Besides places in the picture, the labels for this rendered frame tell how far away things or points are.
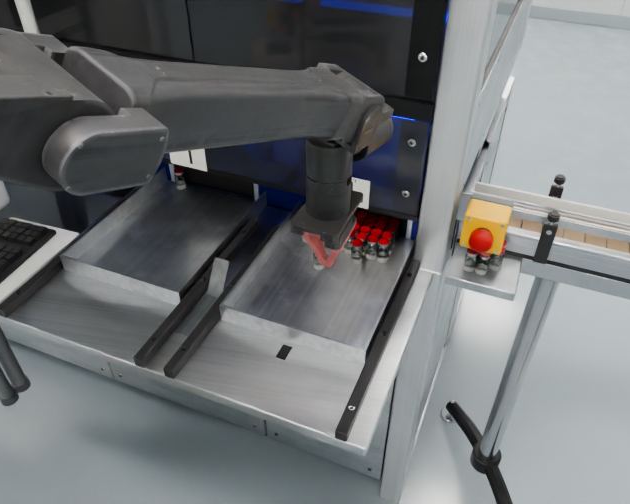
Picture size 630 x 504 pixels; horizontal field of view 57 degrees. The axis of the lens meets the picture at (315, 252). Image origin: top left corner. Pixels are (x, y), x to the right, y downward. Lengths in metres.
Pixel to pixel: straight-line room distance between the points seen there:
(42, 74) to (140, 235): 0.90
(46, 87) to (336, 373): 0.70
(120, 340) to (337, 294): 0.38
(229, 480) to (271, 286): 0.91
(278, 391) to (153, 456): 1.07
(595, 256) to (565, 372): 1.10
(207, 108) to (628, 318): 2.24
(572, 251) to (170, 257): 0.76
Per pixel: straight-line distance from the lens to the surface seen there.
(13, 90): 0.31
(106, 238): 1.24
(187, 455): 1.91
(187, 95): 0.40
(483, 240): 1.00
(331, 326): 0.98
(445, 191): 1.00
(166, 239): 1.20
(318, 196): 0.71
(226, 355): 0.96
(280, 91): 0.49
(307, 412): 0.88
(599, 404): 2.18
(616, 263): 1.18
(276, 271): 1.09
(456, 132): 0.94
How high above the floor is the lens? 1.60
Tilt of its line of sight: 40 degrees down
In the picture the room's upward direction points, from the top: straight up
